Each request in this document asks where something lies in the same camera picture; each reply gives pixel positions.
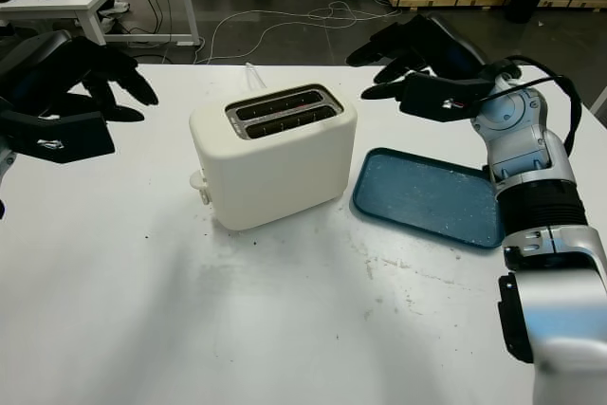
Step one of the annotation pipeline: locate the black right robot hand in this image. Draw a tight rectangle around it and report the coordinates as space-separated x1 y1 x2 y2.
345 13 487 101

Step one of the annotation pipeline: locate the white cable on floor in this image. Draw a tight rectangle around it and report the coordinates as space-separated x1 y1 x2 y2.
193 0 402 64

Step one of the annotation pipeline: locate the cream two-slot toaster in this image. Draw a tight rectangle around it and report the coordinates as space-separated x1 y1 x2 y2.
188 83 359 230

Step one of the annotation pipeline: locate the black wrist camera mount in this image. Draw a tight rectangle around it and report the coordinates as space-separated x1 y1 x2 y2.
0 109 117 165
399 71 497 124

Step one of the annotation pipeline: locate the blue plastic tray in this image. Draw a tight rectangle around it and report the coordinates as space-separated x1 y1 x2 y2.
351 147 506 250

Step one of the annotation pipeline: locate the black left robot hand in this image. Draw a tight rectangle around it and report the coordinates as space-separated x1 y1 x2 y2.
0 28 160 124

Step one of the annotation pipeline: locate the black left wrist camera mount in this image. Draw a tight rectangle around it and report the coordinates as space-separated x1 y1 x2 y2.
0 109 117 165

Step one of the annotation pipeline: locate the grey metal frame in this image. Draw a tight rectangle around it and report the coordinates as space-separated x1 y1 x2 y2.
590 86 607 129

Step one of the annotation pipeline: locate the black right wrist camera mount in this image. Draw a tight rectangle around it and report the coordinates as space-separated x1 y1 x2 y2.
399 71 497 124

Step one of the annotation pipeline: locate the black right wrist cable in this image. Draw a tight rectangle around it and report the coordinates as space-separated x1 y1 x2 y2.
473 56 583 157

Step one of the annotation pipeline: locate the white toaster power cord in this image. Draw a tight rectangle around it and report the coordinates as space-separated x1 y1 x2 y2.
244 63 267 92

